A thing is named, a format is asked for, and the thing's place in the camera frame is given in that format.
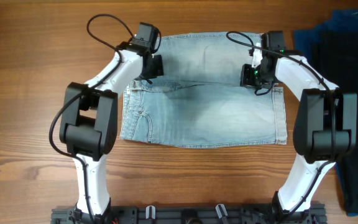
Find black aluminium mounting rail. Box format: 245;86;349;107
50;204;328;224

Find light blue denim shorts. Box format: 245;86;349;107
121;32;287;148

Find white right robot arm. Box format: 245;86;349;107
241;31;357;220

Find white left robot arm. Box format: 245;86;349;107
58;22;163;223

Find dark blue clothes pile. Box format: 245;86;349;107
293;9;358;216

